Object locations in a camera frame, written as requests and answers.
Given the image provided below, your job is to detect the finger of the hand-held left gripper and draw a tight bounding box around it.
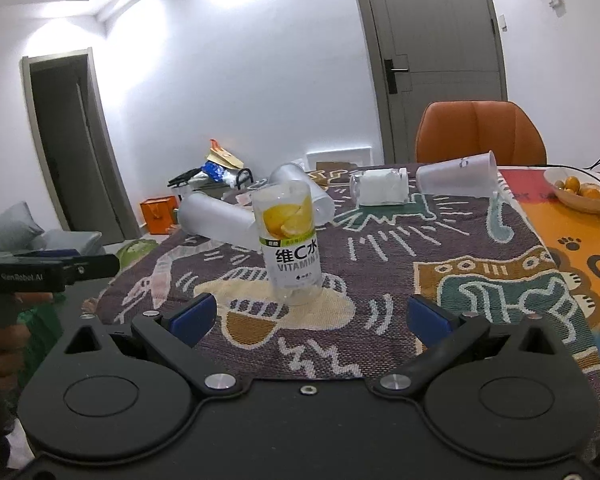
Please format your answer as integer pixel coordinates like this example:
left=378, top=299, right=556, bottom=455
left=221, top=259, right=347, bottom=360
left=60, top=253, right=121, bottom=286

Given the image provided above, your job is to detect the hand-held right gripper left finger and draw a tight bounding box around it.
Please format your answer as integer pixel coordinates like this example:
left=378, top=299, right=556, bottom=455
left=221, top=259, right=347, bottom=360
left=62, top=292, right=242, bottom=402

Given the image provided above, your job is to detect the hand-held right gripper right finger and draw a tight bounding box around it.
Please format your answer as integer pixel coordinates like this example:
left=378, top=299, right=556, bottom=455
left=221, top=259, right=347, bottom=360
left=367, top=294, right=577, bottom=403

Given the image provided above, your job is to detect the frosted plastic cup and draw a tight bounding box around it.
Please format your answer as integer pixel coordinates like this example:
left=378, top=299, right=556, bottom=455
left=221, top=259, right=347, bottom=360
left=415, top=150, right=499, bottom=198
left=177, top=191, right=261, bottom=252
left=268, top=162, right=335, bottom=227

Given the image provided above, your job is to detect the grey sofa cushion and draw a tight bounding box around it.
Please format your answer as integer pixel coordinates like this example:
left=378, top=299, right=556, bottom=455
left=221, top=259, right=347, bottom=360
left=0, top=201, right=106, bottom=262

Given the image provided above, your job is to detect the green round object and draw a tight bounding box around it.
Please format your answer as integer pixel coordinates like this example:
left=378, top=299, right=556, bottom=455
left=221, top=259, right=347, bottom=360
left=115, top=239, right=159, bottom=271

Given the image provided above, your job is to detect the green clothing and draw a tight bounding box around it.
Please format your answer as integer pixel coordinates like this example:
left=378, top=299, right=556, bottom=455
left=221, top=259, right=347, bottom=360
left=22, top=304, right=65, bottom=378

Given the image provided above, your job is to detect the printed woven blanket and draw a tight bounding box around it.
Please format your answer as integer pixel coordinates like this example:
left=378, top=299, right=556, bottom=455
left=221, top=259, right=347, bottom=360
left=97, top=164, right=600, bottom=413

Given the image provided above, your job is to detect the orange box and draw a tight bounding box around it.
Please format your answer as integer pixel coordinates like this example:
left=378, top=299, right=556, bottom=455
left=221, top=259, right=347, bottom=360
left=139, top=197, right=181, bottom=235

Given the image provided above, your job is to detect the clear lemon label bottle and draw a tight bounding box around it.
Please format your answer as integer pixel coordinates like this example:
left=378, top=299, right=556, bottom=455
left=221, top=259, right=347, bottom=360
left=251, top=181, right=324, bottom=307

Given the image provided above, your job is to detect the clear jar with white tissue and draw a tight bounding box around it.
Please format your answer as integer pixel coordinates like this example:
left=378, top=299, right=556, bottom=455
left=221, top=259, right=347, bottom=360
left=349, top=167, right=411, bottom=208

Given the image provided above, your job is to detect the blue white plastic bag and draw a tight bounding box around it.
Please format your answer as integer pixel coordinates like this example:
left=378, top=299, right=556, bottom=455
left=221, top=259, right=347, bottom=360
left=199, top=160, right=242, bottom=184

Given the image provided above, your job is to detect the orange cartoon mat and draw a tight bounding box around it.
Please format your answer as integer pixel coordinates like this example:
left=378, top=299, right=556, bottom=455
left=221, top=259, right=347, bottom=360
left=499, top=166, right=600, bottom=353

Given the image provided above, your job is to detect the yellow paper bag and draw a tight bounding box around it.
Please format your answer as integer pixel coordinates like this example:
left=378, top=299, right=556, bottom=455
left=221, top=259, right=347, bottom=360
left=207, top=138, right=245, bottom=171

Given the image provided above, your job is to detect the white flat board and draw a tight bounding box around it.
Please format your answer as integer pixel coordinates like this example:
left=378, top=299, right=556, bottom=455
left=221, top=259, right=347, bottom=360
left=305, top=146, right=374, bottom=166

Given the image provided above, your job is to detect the white bowl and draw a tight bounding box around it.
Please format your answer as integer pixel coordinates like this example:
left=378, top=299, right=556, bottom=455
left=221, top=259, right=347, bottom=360
left=543, top=166, right=600, bottom=215

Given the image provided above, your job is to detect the orange chair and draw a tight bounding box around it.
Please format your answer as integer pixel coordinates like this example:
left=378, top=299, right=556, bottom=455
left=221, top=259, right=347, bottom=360
left=414, top=100, right=549, bottom=166

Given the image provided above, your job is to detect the heap of small oranges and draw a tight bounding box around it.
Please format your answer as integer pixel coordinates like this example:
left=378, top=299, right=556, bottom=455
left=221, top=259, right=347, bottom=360
left=552, top=172, right=600, bottom=200

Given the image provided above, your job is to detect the grey door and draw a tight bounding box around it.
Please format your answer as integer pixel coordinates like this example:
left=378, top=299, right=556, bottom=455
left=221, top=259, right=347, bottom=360
left=351, top=0, right=509, bottom=164

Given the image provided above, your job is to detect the black wire rack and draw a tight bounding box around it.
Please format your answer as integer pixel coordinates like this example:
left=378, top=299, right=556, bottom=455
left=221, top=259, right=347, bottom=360
left=167, top=167, right=254, bottom=197

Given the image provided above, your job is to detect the black door handle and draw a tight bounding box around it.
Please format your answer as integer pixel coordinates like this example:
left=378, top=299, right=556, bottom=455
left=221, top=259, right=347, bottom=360
left=383, top=55, right=411, bottom=95

